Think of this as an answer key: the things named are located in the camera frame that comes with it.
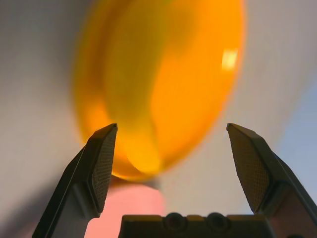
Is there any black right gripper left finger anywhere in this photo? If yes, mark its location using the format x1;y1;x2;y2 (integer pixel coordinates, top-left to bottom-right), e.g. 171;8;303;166
31;123;118;238

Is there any yellow toy banana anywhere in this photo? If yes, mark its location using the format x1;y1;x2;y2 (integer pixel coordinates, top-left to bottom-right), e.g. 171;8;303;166
103;0;164;180

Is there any pink plate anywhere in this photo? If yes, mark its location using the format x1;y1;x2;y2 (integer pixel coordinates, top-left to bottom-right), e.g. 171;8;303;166
86;177;166;238

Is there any yellow plate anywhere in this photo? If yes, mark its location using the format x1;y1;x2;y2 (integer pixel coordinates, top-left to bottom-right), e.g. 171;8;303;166
74;0;247;183

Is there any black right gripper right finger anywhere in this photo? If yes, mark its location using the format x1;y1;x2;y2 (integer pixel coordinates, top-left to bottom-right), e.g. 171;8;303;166
226;122;317;238

